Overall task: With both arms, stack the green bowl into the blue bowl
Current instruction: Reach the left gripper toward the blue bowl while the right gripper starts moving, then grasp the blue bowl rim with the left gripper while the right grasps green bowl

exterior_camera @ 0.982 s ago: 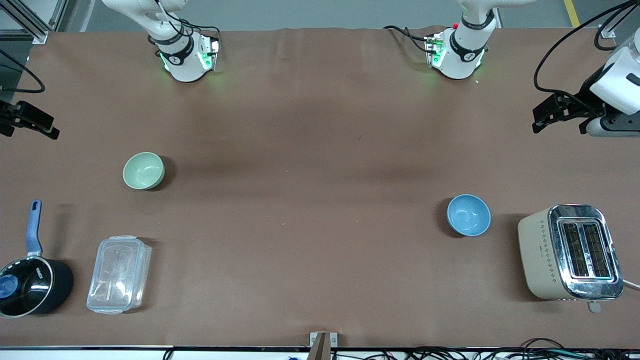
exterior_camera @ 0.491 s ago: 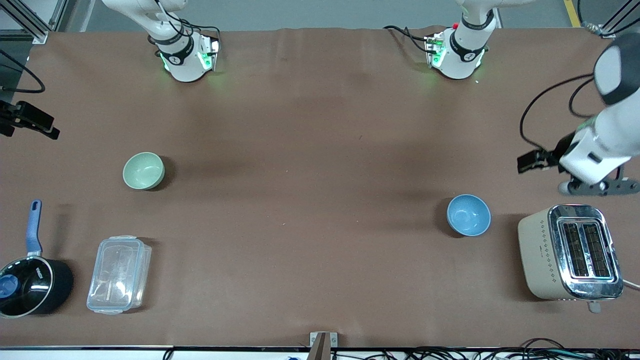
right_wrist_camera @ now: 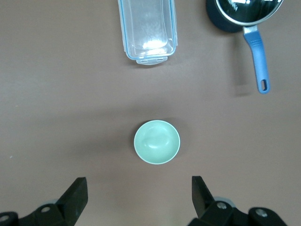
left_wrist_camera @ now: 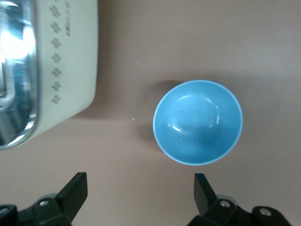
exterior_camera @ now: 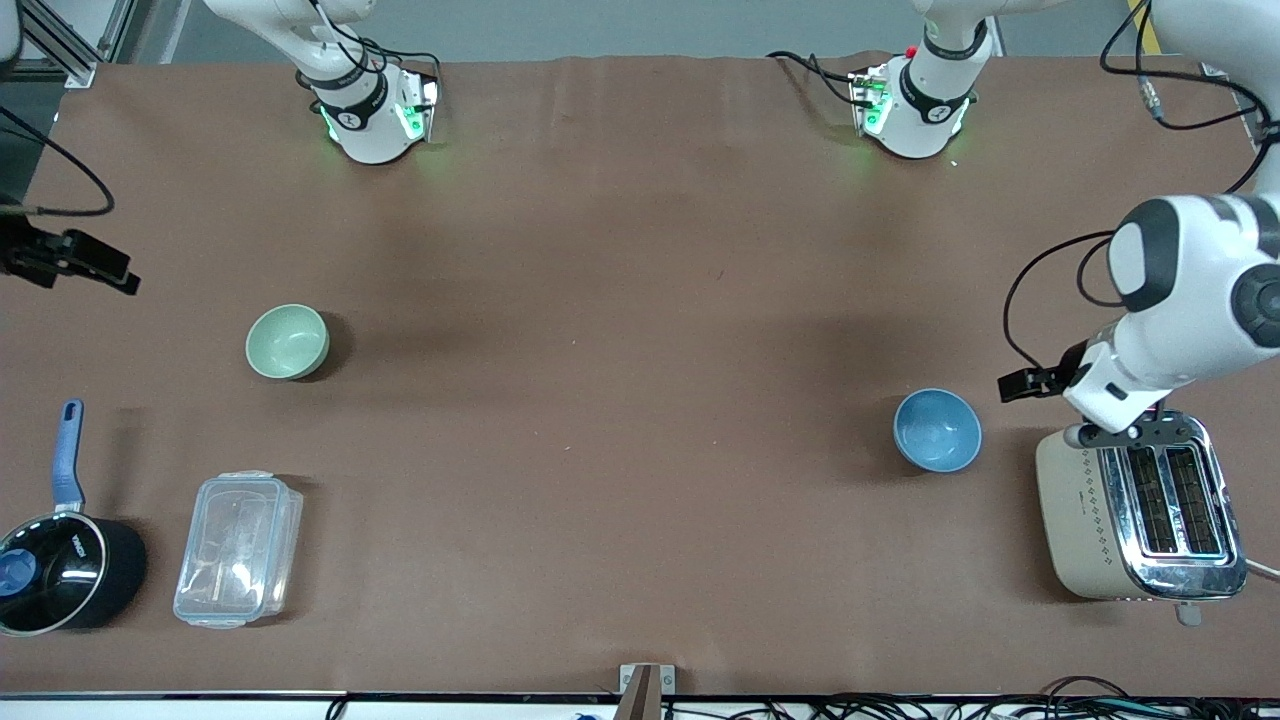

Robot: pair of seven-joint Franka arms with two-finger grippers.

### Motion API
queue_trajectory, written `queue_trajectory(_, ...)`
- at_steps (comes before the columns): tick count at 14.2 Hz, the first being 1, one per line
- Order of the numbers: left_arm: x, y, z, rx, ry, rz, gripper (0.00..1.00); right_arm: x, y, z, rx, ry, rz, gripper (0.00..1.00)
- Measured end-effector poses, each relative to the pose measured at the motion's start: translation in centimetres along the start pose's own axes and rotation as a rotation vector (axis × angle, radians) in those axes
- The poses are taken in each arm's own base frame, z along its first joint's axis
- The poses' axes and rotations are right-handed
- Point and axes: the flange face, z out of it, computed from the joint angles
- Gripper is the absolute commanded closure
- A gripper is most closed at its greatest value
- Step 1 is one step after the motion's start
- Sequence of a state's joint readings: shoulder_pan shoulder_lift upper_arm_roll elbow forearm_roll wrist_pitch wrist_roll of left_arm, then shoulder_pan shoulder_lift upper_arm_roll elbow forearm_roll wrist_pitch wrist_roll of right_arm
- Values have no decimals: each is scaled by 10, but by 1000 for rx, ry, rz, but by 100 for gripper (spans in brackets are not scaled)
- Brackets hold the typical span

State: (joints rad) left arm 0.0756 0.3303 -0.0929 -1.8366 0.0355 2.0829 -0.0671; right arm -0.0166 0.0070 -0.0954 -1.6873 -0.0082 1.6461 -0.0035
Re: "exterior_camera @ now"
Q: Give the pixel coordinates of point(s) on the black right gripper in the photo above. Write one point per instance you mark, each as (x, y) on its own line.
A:
(22, 252)

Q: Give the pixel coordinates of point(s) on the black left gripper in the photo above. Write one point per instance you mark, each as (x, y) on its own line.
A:
(1066, 375)

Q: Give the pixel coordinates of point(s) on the blue ceramic bowl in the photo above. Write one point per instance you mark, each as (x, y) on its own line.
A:
(937, 430)

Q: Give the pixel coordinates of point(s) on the green ceramic bowl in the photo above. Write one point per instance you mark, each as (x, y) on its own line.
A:
(287, 342)

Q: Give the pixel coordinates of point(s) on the beige chrome two-slot toaster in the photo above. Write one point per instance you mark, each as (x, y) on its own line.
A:
(1085, 520)

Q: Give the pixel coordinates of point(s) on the glass pot lid blue knob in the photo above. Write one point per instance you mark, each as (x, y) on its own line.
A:
(70, 570)

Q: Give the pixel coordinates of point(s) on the clear plastic lidded container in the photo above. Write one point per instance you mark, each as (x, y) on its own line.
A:
(238, 550)

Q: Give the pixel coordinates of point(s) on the brown table mat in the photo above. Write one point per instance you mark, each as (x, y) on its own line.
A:
(640, 550)

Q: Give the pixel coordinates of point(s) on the metal bracket with post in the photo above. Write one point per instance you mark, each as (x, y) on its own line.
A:
(645, 690)

